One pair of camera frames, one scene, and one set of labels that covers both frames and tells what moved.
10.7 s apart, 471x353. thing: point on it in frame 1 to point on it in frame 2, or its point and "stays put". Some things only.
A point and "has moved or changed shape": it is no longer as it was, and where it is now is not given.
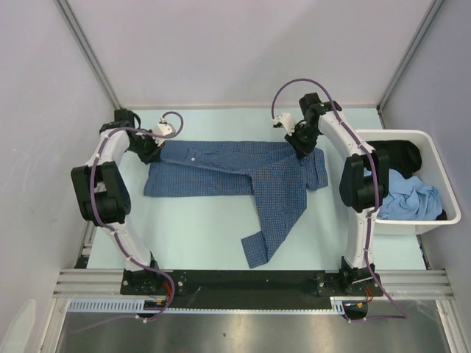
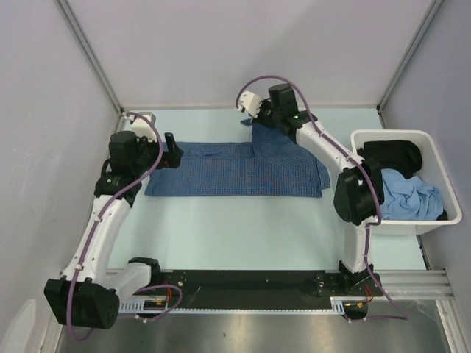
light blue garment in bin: (408, 199) stays put
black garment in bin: (404, 157) stays put
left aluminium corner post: (88, 51) stays put
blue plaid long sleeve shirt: (277, 177) has moved or changed shape
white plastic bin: (432, 169) stays put
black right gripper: (301, 149) to (264, 104)
